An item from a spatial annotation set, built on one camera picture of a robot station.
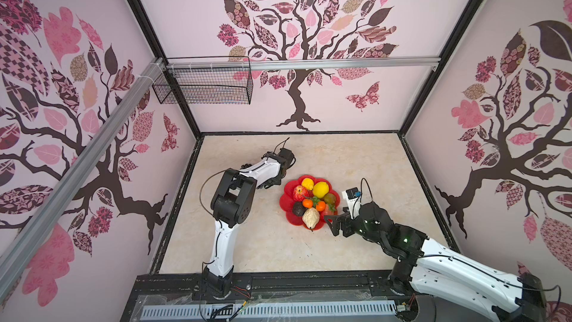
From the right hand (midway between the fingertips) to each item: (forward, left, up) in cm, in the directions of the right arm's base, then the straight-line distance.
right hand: (333, 212), depth 75 cm
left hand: (+21, +27, -13) cm, 37 cm away
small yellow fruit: (+18, +7, -10) cm, 22 cm away
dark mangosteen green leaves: (+9, +5, -8) cm, 13 cm away
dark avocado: (+6, +12, -8) cm, 15 cm away
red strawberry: (+5, -1, -9) cm, 10 cm away
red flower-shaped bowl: (+12, +16, -13) cm, 24 cm away
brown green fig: (+10, -1, -8) cm, 13 cm away
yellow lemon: (+15, +2, -10) cm, 18 cm away
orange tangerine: (+6, +3, -8) cm, 10 cm away
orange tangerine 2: (+7, +8, -7) cm, 13 cm away
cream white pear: (+2, +7, -8) cm, 11 cm away
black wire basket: (+53, +66, +17) cm, 86 cm away
